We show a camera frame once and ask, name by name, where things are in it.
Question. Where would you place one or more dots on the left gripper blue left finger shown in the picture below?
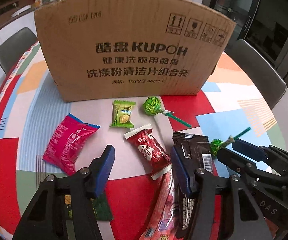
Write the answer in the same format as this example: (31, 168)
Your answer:
(62, 208)

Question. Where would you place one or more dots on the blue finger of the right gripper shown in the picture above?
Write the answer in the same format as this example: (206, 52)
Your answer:
(239, 164)
(257, 153)

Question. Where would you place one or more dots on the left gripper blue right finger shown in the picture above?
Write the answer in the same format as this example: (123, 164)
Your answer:
(240, 216)

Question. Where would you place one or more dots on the green lollipop with striped stick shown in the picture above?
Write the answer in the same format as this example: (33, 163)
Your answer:
(217, 144)

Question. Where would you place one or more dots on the dark green cracker packet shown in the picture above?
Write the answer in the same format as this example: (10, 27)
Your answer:
(101, 208)

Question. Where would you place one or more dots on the pink snack packet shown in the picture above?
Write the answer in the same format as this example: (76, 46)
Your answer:
(67, 142)

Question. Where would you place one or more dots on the black chocolate bar packet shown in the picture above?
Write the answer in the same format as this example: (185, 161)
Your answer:
(190, 151)

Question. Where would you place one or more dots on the red date candy packet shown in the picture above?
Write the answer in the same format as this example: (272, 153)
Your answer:
(150, 148)

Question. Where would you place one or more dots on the long red sausage packet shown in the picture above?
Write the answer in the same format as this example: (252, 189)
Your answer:
(164, 220)

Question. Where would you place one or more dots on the small green candy packet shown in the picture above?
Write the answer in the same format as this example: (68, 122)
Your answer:
(122, 112)

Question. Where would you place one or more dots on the dark chair right near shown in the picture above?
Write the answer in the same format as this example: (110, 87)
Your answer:
(269, 83)

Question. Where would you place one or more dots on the dark chair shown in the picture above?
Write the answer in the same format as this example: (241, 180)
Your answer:
(14, 47)
(269, 83)

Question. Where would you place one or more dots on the colourful patchwork tablecloth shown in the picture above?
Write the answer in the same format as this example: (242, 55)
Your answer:
(31, 108)

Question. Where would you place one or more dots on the green lollipop by box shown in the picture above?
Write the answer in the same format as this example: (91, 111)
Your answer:
(153, 106)

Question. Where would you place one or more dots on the brown cardboard box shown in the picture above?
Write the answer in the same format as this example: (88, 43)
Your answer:
(100, 49)

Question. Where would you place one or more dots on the dark chair left side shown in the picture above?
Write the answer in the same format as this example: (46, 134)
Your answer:
(14, 47)

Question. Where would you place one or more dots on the glass sliding door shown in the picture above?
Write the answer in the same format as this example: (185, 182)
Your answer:
(242, 12)

